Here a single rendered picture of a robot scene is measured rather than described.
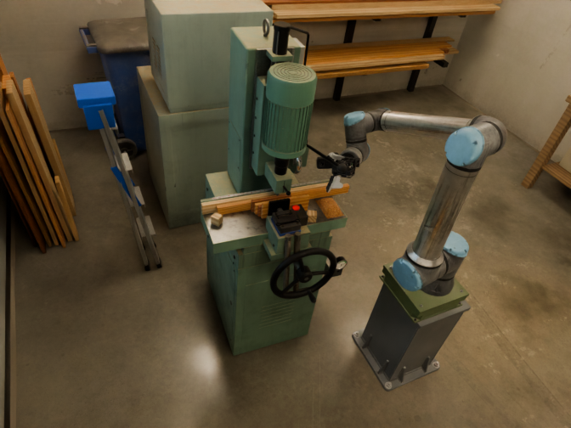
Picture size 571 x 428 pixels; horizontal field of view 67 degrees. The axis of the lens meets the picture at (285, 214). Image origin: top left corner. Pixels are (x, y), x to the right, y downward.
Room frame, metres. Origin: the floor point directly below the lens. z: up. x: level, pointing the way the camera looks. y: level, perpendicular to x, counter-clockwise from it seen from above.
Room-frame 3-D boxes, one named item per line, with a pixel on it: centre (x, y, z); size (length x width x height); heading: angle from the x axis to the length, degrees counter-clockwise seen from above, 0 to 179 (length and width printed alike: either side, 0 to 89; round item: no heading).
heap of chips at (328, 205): (1.47, -0.19, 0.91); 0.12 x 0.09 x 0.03; 27
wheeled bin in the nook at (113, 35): (3.03, 1.28, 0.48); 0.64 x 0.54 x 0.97; 122
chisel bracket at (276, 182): (1.47, 0.05, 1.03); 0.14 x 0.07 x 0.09; 27
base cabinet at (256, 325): (1.55, 0.10, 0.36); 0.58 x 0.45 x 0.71; 27
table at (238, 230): (1.34, 0.02, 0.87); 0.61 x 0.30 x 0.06; 117
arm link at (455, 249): (1.36, -0.72, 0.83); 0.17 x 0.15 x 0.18; 129
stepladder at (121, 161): (1.77, 0.89, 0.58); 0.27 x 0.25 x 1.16; 121
